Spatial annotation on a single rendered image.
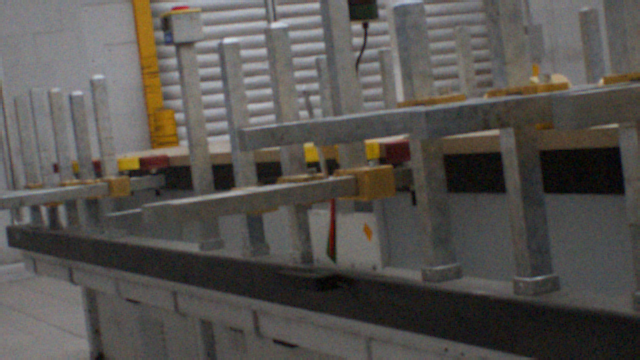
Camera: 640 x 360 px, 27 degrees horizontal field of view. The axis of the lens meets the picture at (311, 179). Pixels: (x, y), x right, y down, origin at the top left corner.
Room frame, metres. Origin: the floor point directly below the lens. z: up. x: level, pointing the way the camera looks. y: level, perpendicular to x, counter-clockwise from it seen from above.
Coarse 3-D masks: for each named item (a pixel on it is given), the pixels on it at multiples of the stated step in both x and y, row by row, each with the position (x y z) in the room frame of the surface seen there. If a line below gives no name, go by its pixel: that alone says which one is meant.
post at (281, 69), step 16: (272, 32) 2.39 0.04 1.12; (288, 32) 2.40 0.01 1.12; (272, 48) 2.40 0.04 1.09; (288, 48) 2.40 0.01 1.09; (272, 64) 2.40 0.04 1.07; (288, 64) 2.40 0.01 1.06; (272, 80) 2.41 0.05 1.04; (288, 80) 2.40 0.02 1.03; (272, 96) 2.42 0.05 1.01; (288, 96) 2.40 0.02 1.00; (288, 112) 2.40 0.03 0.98; (288, 160) 2.39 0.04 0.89; (304, 160) 2.40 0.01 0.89; (288, 208) 2.42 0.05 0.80; (304, 208) 2.40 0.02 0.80; (304, 224) 2.40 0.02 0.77; (304, 240) 2.40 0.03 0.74
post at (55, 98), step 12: (48, 96) 4.02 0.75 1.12; (60, 96) 4.00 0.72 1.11; (60, 108) 4.00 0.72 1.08; (60, 120) 4.00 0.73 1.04; (60, 132) 4.00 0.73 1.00; (60, 144) 4.00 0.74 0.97; (60, 156) 3.99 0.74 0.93; (60, 168) 4.00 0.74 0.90; (60, 180) 4.01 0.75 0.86; (72, 204) 4.00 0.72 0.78; (72, 216) 4.00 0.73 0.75
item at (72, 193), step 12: (132, 180) 3.52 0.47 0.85; (144, 180) 3.54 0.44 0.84; (156, 180) 3.55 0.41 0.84; (36, 192) 3.43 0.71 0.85; (48, 192) 3.43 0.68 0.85; (60, 192) 3.45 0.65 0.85; (72, 192) 3.46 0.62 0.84; (84, 192) 3.47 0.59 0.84; (96, 192) 3.48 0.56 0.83; (108, 192) 3.50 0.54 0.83; (12, 204) 3.39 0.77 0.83; (24, 204) 3.41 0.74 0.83; (36, 204) 3.42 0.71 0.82
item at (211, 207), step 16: (352, 176) 2.12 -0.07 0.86; (400, 176) 2.16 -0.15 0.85; (240, 192) 2.07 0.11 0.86; (256, 192) 2.05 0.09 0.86; (272, 192) 2.07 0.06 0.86; (288, 192) 2.08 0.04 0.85; (304, 192) 2.09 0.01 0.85; (320, 192) 2.10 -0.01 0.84; (336, 192) 2.11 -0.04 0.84; (352, 192) 2.12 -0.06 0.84; (176, 208) 2.00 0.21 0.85; (192, 208) 2.01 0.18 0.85; (208, 208) 2.02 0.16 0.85; (224, 208) 2.03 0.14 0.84; (240, 208) 2.04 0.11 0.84; (256, 208) 2.05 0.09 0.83
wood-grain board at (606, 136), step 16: (592, 128) 1.83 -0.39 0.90; (608, 128) 1.80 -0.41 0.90; (224, 144) 4.29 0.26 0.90; (448, 144) 2.20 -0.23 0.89; (464, 144) 2.15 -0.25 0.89; (480, 144) 2.11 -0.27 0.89; (496, 144) 2.06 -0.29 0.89; (544, 144) 1.94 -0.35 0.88; (560, 144) 1.91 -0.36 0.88; (576, 144) 1.87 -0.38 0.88; (592, 144) 1.84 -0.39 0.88; (608, 144) 1.80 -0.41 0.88; (176, 160) 3.51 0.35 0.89; (224, 160) 3.18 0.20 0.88; (256, 160) 2.99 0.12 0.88; (272, 160) 2.90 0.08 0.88
